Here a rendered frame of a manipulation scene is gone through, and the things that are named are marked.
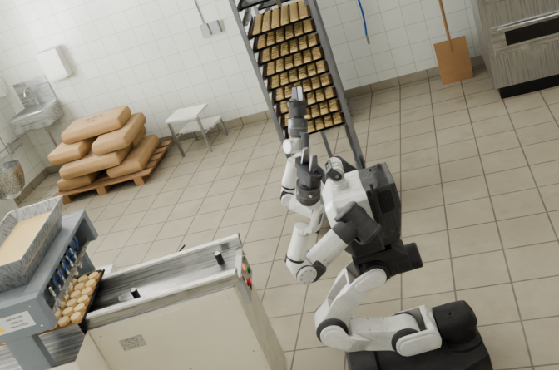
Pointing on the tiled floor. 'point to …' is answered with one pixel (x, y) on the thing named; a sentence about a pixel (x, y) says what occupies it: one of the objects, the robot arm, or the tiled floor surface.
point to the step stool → (194, 124)
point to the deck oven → (516, 17)
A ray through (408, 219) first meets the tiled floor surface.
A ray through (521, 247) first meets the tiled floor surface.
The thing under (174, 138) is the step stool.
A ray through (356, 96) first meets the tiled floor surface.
